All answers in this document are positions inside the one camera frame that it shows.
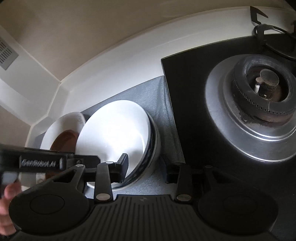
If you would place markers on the brown dish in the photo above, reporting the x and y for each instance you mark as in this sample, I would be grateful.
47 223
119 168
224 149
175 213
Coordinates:
64 141

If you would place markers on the white bowl with blue rim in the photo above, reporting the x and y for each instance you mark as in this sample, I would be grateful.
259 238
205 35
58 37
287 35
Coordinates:
111 132

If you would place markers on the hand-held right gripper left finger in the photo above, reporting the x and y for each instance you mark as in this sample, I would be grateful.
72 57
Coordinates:
122 168

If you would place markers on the gas stove burner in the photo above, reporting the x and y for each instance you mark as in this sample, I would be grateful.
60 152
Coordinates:
219 111

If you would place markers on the white plate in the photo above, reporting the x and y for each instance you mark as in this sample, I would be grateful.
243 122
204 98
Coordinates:
60 125

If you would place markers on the black gas burner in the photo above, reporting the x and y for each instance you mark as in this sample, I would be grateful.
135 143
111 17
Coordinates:
245 92

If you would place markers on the black glass gas stove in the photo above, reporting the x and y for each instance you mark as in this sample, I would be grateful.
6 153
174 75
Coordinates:
185 92

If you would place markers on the grey mat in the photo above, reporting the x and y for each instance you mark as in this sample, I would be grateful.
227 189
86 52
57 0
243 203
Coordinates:
159 102

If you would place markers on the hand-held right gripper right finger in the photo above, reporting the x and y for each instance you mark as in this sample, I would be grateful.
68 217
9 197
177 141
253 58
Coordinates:
171 173

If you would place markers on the grey wall vent grille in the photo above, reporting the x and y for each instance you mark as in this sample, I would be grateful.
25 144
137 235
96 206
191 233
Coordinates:
5 54

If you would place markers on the blue patterned white bowl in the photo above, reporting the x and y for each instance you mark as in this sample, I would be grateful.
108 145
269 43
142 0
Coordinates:
151 148

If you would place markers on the black pot support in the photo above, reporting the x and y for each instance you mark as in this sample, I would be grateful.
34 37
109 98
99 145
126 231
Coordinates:
260 30

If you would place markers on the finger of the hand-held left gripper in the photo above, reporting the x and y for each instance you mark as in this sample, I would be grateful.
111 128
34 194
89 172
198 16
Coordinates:
89 160

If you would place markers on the person's left hand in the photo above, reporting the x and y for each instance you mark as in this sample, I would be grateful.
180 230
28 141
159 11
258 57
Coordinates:
11 191

